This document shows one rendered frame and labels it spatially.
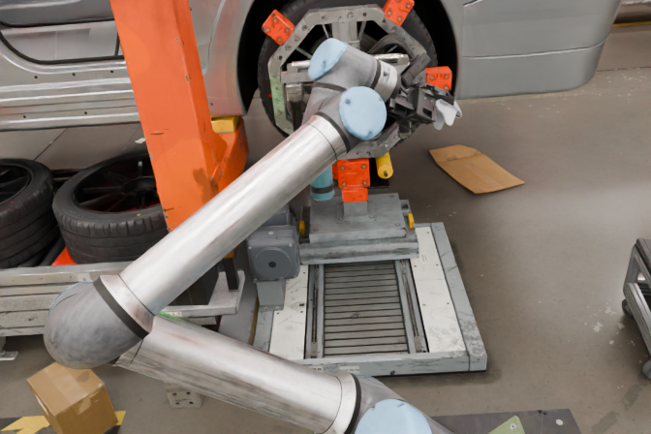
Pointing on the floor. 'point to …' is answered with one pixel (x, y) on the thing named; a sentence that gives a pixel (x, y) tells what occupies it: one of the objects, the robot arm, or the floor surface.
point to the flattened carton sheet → (474, 169)
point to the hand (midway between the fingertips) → (456, 110)
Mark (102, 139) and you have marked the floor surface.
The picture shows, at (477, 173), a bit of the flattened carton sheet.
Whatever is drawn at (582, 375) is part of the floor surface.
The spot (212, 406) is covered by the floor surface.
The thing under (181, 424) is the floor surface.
